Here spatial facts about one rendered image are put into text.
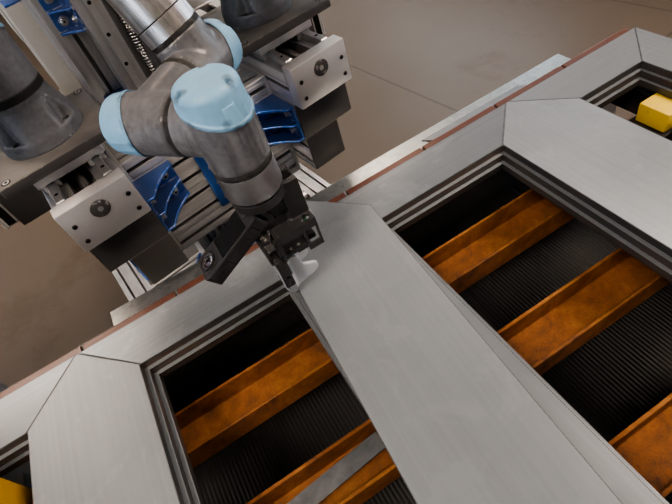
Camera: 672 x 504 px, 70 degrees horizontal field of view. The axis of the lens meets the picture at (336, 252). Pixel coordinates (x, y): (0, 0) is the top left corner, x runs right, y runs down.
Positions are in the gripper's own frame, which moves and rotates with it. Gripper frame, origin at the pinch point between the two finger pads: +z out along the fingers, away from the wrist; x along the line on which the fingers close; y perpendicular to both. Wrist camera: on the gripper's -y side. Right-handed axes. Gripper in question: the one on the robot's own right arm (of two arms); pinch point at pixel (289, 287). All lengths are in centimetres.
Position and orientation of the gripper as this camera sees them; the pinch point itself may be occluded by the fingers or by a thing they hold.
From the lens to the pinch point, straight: 75.2
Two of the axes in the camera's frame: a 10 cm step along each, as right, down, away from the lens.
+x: -4.8, -5.9, 6.5
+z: 2.3, 6.3, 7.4
